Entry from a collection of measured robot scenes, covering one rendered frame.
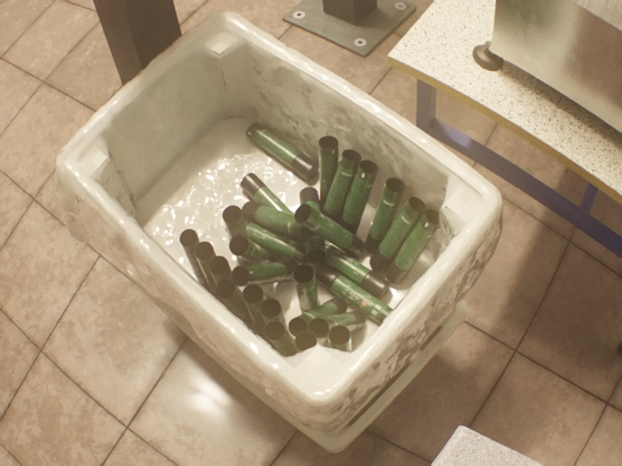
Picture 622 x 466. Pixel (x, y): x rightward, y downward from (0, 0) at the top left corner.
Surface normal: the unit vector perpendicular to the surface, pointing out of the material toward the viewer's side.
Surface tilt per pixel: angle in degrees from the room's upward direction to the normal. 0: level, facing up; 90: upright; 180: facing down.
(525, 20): 90
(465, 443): 0
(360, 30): 0
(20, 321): 0
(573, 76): 90
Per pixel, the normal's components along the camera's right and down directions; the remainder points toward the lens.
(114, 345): -0.07, -0.43
